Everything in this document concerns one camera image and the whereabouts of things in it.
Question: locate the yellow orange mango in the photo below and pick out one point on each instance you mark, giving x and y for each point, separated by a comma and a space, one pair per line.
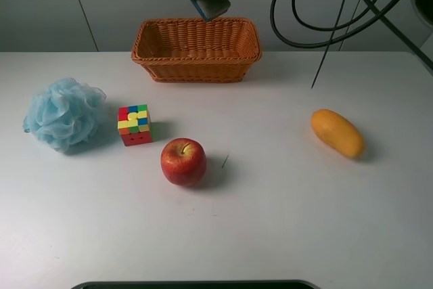
338, 133

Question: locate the orange wicker basket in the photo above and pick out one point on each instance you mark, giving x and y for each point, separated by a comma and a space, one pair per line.
191, 50

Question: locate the blue mesh bath loofah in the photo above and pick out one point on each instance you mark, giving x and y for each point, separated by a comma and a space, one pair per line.
65, 114

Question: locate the red apple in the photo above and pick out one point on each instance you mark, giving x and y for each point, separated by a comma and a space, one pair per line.
183, 162

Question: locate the multicoloured puzzle cube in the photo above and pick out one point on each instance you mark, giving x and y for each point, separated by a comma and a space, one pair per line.
134, 125

